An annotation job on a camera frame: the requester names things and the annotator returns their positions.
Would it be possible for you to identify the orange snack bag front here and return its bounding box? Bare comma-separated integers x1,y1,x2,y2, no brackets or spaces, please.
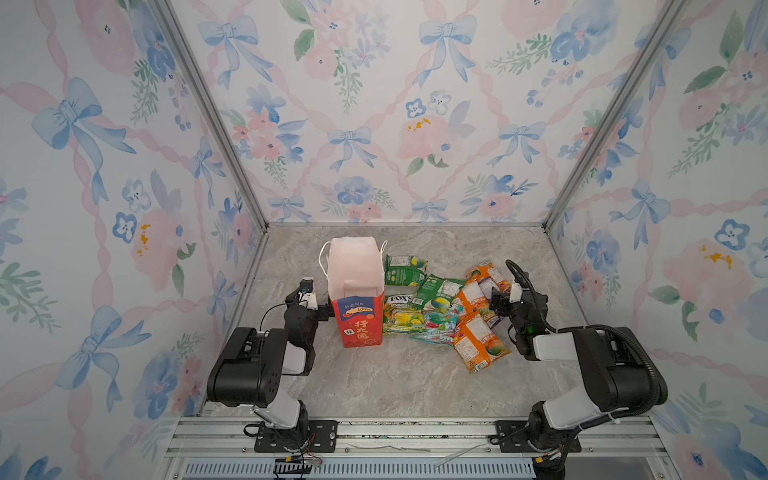
453,314,510,373

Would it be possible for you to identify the black corrugated cable conduit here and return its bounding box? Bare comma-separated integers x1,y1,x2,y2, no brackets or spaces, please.
505,259,669,421

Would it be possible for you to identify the red paper gift bag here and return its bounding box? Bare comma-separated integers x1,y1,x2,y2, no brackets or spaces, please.
318,237,385,348

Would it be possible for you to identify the teal Fox's candy bag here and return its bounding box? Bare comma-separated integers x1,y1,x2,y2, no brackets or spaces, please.
410,299,465,346

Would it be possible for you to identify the orange snack bag middle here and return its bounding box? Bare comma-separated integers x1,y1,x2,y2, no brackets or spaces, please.
452,280,501,328

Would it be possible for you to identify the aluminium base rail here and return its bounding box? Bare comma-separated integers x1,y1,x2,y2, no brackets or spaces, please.
156,417,681,479

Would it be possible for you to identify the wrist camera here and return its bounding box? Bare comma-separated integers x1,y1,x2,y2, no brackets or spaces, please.
508,282,524,304
298,277,318,310

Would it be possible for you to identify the orange snack bag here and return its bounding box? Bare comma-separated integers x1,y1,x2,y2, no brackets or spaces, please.
468,261,511,299
453,314,510,373
452,280,501,328

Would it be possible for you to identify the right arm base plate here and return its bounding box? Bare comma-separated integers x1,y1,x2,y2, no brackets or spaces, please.
488,420,570,454

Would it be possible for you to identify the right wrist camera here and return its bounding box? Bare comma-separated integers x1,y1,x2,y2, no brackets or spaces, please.
508,282,524,304

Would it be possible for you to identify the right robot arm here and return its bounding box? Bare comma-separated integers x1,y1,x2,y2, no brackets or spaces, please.
488,285,668,473

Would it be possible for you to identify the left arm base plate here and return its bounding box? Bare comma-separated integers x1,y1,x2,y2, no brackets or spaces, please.
244,420,339,454

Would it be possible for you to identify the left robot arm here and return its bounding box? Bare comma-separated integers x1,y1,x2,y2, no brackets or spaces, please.
206,278,328,452

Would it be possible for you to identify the yellow green Fox's candy bag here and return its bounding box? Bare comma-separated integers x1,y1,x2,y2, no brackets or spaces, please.
383,294,426,334

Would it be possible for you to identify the green snack bag with label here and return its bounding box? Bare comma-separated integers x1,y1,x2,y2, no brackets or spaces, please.
408,275,466,313

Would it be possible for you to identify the orange snack bag rear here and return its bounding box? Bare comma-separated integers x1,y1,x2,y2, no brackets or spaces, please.
468,261,511,299

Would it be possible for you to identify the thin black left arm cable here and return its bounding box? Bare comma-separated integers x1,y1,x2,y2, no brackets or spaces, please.
257,301,289,332

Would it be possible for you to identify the small green snack bag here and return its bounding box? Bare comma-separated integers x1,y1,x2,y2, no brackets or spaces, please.
384,255,428,287

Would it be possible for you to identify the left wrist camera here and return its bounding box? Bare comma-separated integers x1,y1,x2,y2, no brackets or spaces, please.
298,277,318,310

